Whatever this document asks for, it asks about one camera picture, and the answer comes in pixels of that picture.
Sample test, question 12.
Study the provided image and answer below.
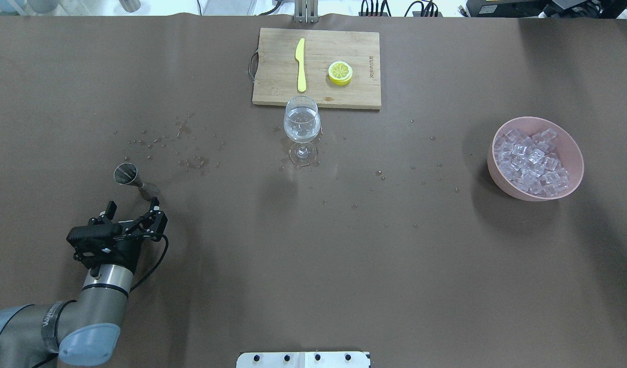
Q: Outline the pink plastic bowl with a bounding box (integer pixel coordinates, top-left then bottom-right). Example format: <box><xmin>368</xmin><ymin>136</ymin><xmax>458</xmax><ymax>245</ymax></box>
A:
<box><xmin>487</xmin><ymin>117</ymin><xmax>584</xmax><ymax>202</ymax></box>

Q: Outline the yellow lemon slice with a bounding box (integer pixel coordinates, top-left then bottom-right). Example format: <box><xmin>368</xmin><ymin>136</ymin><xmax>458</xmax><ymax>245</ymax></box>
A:
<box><xmin>327</xmin><ymin>60</ymin><xmax>353</xmax><ymax>86</ymax></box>

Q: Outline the bamboo cutting board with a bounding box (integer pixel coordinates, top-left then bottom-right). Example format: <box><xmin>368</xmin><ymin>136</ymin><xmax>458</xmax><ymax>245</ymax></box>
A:
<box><xmin>252</xmin><ymin>28</ymin><xmax>382</xmax><ymax>111</ymax></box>

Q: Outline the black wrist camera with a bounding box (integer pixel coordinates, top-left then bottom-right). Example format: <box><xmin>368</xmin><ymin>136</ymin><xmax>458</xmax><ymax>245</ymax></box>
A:
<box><xmin>66</xmin><ymin>224</ymin><xmax>122</xmax><ymax>258</ymax></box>

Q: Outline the clear ice cubes pile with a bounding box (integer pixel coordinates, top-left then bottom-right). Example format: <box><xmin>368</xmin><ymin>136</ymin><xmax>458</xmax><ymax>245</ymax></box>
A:
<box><xmin>494</xmin><ymin>128</ymin><xmax>569</xmax><ymax>198</ymax></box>

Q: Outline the clear wine glass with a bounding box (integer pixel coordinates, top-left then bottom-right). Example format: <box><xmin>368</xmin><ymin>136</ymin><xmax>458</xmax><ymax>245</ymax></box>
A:
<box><xmin>283</xmin><ymin>96</ymin><xmax>321</xmax><ymax>168</ymax></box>

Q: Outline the steel double jigger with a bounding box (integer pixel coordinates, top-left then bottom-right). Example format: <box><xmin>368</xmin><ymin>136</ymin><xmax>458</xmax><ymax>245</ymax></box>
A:
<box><xmin>113</xmin><ymin>162</ymin><xmax>160</xmax><ymax>202</ymax></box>

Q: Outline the yellow plastic knife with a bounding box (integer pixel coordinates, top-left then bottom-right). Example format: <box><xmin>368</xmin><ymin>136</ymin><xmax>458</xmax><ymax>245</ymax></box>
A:
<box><xmin>295</xmin><ymin>38</ymin><xmax>307</xmax><ymax>93</ymax></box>

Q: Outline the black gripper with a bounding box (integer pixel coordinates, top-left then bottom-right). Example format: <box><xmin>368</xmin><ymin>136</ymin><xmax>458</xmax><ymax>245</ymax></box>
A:
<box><xmin>83</xmin><ymin>198</ymin><xmax>168</xmax><ymax>269</ymax></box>

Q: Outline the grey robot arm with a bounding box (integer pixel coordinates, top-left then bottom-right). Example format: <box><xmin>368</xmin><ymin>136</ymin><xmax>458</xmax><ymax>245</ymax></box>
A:
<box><xmin>0</xmin><ymin>197</ymin><xmax>169</xmax><ymax>367</ymax></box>

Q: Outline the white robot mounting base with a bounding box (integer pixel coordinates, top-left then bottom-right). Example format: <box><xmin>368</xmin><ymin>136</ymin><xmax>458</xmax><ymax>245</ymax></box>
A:
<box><xmin>236</xmin><ymin>351</ymin><xmax>371</xmax><ymax>367</ymax></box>

